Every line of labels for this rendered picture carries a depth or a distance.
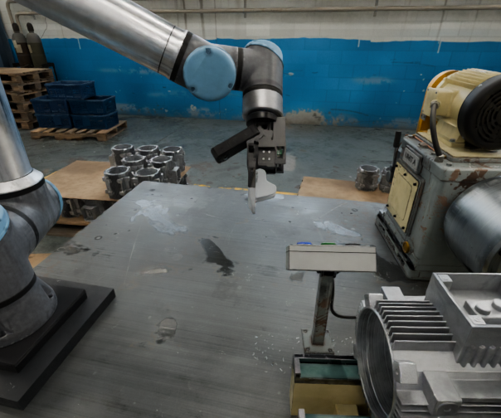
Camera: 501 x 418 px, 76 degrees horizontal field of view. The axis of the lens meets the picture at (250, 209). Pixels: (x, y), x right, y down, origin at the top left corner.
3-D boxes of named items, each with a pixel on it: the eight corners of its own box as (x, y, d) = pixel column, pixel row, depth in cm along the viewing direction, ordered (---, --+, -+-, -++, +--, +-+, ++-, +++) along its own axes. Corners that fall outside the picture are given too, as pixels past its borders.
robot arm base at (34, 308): (-56, 337, 73) (-81, 305, 68) (21, 282, 88) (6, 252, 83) (2, 361, 67) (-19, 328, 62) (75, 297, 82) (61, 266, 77)
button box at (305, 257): (366, 271, 69) (364, 246, 70) (377, 272, 62) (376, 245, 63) (285, 269, 69) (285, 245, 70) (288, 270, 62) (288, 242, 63)
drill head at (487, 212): (491, 231, 99) (524, 153, 87) (600, 326, 67) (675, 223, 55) (409, 230, 100) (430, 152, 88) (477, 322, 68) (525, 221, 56)
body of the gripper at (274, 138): (285, 166, 66) (286, 111, 68) (243, 166, 66) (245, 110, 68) (283, 177, 73) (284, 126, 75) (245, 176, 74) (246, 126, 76)
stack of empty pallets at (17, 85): (67, 119, 618) (54, 68, 575) (31, 130, 544) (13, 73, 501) (12, 115, 642) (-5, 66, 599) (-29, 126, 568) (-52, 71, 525)
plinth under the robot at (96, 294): (115, 296, 91) (114, 288, 89) (22, 410, 63) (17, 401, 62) (20, 279, 97) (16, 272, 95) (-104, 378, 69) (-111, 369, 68)
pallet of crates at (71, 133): (128, 127, 561) (119, 79, 523) (106, 141, 491) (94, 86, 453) (61, 126, 569) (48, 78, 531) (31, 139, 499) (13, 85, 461)
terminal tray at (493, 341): (496, 307, 51) (513, 271, 47) (550, 369, 41) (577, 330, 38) (419, 306, 51) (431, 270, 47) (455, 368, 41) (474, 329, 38)
